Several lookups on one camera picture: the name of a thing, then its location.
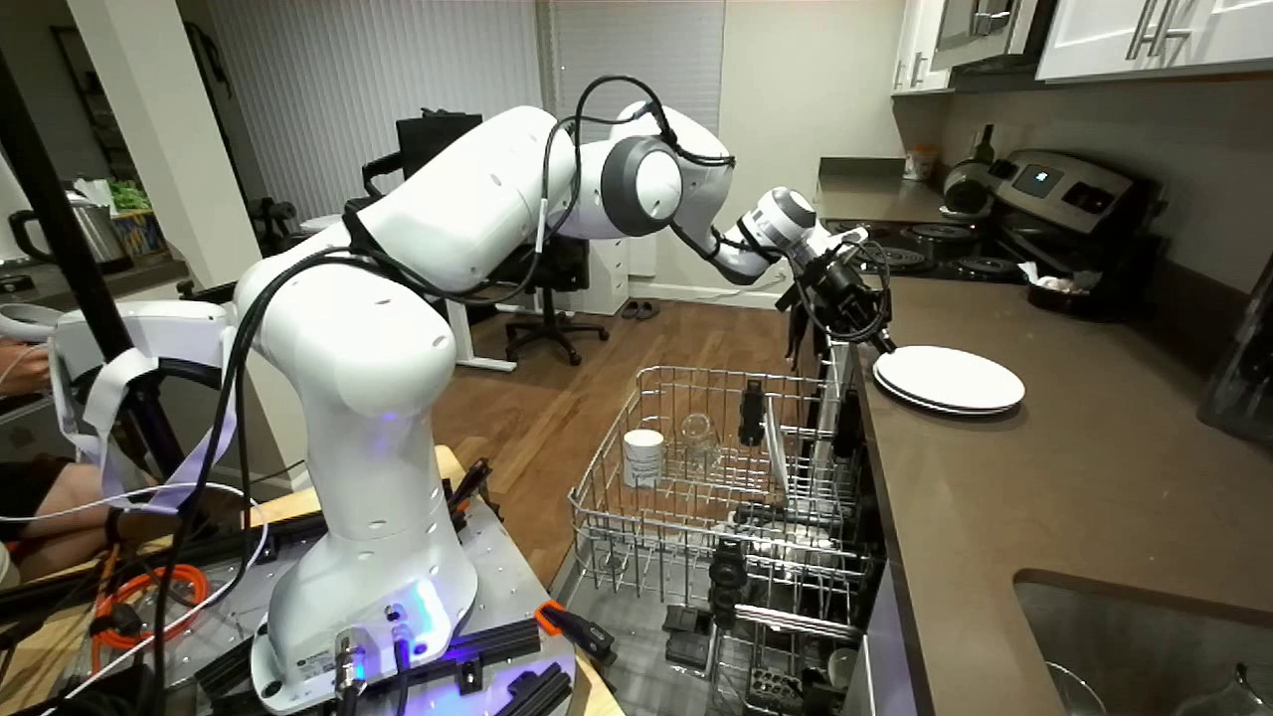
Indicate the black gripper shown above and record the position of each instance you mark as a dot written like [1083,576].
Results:
[846,280]

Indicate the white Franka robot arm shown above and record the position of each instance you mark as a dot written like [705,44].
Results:
[359,401]

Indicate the person forearm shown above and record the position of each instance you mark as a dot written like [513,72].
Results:
[20,367]

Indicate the dishwasher rack with black holders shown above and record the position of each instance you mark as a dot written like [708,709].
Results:
[691,650]

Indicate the clear drinking glass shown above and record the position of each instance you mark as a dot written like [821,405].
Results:
[699,438]

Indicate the black pan with white paper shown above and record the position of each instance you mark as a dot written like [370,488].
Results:
[1078,300]

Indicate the white drawer unit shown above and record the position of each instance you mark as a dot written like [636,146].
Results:
[618,280]

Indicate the white cup in rack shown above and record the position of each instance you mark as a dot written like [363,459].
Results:
[642,459]

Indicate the black office chair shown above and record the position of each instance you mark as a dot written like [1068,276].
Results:
[557,274]

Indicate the white window blinds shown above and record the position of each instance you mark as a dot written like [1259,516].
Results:
[636,42]

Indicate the robot mounting table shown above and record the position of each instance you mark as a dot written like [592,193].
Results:
[512,571]

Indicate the steel kitchen sink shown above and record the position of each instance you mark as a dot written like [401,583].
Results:
[1140,650]

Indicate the black monitor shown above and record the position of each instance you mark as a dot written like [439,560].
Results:
[429,140]

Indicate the black bar clamp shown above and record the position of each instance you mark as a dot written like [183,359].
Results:
[512,650]

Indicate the orange clamp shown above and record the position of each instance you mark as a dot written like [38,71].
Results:
[183,580]

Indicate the black tripod pole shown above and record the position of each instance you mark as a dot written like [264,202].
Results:
[65,252]

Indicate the narrow white wall cabinet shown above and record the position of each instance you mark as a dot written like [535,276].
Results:
[917,44]

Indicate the white rounded frame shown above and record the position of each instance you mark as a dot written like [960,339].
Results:
[171,332]

